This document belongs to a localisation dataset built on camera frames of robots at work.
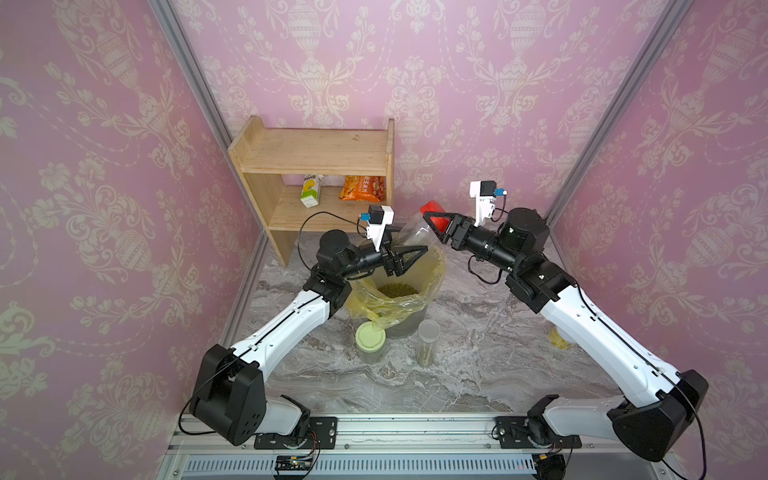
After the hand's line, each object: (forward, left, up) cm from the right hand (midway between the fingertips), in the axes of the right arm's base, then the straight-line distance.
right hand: (431, 217), depth 63 cm
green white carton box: (+32, +33, -16) cm, 48 cm away
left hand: (-2, +2, -6) cm, 7 cm away
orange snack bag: (+32, +16, -17) cm, 40 cm away
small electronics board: (-37, +35, -45) cm, 68 cm away
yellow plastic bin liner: (-10, +11, -16) cm, 22 cm away
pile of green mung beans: (+8, +7, -40) cm, 41 cm away
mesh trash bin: (-12, +5, -26) cm, 29 cm away
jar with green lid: (-14, +15, -29) cm, 36 cm away
